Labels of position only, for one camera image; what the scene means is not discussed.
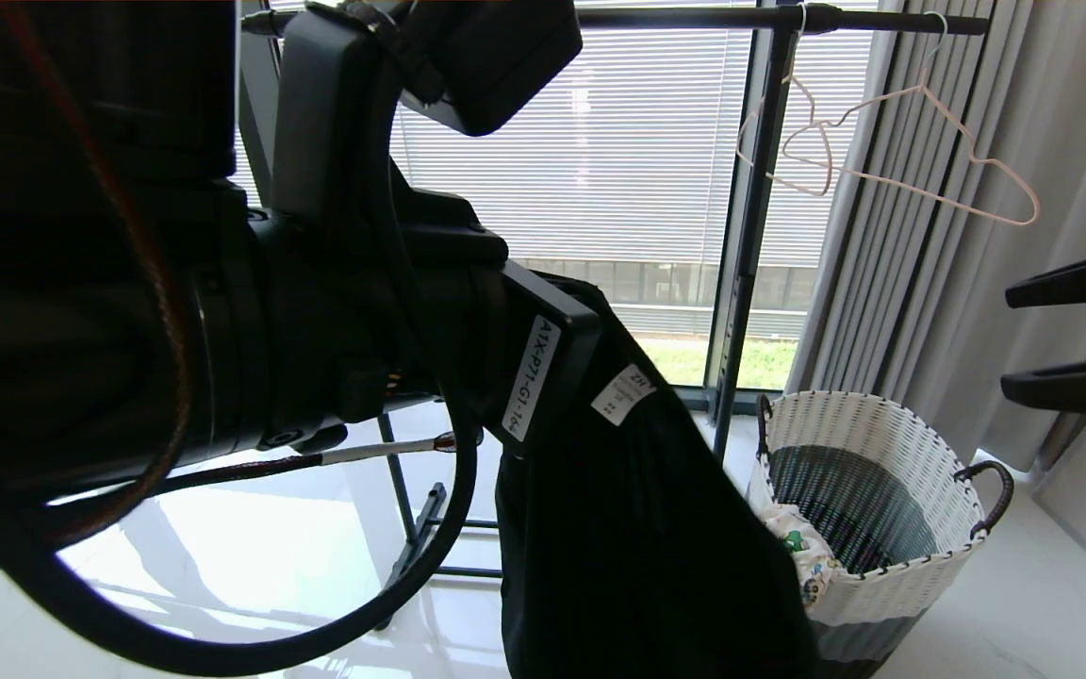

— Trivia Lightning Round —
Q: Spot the black cable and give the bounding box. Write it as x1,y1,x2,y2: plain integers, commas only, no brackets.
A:
0,189,485,676

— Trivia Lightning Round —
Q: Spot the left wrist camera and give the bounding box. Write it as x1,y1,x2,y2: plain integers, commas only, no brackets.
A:
270,0,584,223

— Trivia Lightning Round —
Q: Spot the pink clothes hanger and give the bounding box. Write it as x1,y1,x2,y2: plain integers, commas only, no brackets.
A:
782,11,1042,227
736,38,836,199

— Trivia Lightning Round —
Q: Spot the window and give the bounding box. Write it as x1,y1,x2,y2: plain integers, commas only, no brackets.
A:
232,0,893,416

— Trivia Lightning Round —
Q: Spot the black garment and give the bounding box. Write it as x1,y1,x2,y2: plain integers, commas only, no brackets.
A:
494,272,822,679

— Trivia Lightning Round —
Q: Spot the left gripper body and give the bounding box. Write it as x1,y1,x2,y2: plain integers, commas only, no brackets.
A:
251,187,602,461

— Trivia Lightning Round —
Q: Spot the beige curtain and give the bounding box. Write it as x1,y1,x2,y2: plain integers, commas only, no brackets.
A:
788,0,1086,472

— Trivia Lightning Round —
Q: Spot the cream printed garment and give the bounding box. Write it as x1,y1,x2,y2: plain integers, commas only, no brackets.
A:
752,490,846,609

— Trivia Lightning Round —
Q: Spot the black clothes rack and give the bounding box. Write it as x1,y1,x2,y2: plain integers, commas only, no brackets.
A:
239,0,992,635

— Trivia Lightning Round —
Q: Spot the white laundry basket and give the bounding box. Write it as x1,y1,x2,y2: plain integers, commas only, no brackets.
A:
749,389,1015,679

